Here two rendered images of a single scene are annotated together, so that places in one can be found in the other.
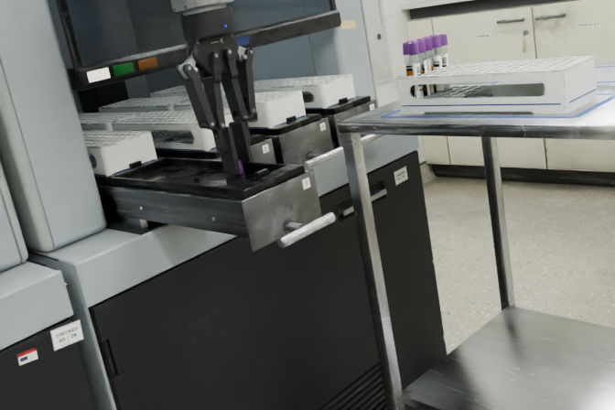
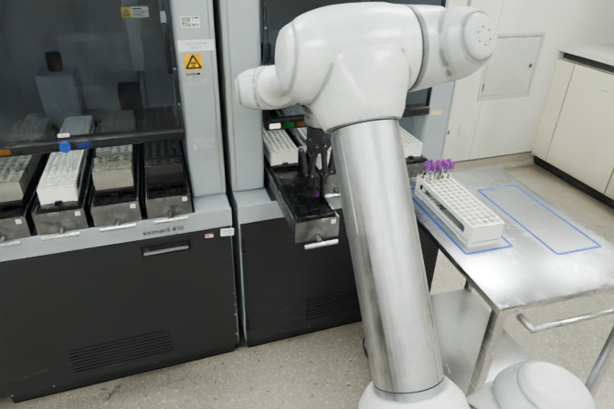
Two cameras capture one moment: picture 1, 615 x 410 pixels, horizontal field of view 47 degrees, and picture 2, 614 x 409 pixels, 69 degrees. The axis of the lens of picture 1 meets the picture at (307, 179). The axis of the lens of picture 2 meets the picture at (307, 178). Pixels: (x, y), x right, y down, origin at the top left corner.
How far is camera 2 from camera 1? 0.61 m
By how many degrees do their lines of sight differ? 27
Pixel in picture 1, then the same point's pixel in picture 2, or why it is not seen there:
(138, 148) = (289, 156)
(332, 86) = (407, 149)
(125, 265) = (259, 212)
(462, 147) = (556, 154)
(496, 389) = not seen: hidden behind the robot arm
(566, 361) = (464, 335)
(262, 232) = (301, 236)
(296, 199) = (325, 226)
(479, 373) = not seen: hidden behind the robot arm
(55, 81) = (255, 124)
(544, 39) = not seen: outside the picture
